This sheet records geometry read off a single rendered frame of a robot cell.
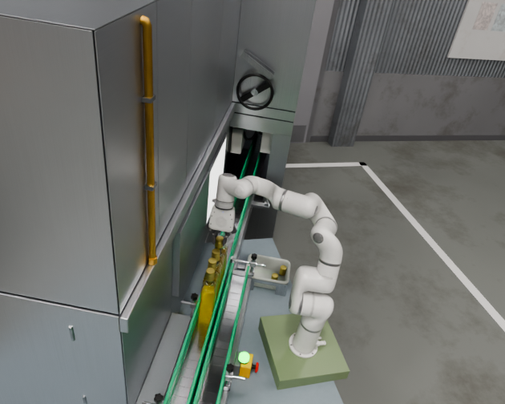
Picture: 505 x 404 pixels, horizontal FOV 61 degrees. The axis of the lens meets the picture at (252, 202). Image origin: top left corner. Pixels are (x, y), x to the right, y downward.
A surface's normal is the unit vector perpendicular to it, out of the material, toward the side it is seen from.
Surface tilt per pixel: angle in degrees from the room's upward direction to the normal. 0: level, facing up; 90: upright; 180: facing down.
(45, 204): 90
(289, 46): 90
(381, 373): 0
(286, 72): 90
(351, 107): 90
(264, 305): 0
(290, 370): 3
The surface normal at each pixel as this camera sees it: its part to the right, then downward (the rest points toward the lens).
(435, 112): 0.24, 0.58
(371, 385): 0.11, -0.82
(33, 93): -0.14, 0.54
